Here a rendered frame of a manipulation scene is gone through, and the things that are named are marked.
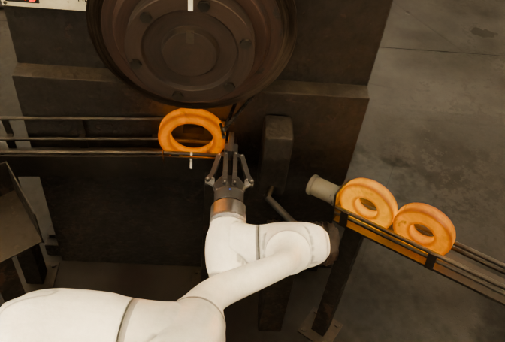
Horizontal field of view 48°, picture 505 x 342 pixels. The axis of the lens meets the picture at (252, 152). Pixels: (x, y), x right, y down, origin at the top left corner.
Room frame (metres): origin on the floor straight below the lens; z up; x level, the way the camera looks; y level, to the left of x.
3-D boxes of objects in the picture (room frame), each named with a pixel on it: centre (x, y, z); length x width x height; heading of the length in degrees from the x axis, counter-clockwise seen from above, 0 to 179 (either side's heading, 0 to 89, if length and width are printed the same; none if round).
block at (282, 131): (1.14, -0.06, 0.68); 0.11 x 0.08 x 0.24; 5
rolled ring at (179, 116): (1.11, 0.17, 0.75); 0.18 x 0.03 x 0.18; 94
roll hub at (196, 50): (1.01, 0.16, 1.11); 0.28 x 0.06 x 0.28; 95
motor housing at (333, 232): (1.00, -0.17, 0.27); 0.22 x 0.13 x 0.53; 95
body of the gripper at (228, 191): (0.95, 0.05, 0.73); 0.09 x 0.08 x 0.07; 5
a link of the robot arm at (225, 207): (0.87, 0.04, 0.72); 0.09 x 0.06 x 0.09; 95
